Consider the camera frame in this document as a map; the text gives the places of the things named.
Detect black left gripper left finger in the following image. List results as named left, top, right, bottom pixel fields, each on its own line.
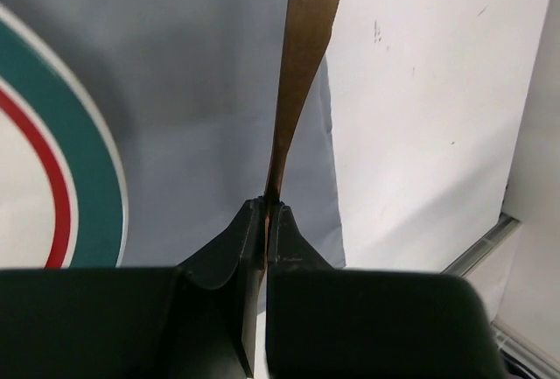
left=1, top=199, right=264, bottom=378

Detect grey cloth placemat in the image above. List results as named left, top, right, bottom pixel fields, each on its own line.
left=0, top=0, right=347, bottom=270

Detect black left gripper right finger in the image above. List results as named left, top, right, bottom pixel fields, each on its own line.
left=265, top=204, right=507, bottom=379

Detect aluminium right side rail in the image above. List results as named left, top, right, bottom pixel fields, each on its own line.
left=444, top=214, right=559, bottom=378

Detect white plate green red rim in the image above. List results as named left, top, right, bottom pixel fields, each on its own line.
left=1, top=8, right=129, bottom=268

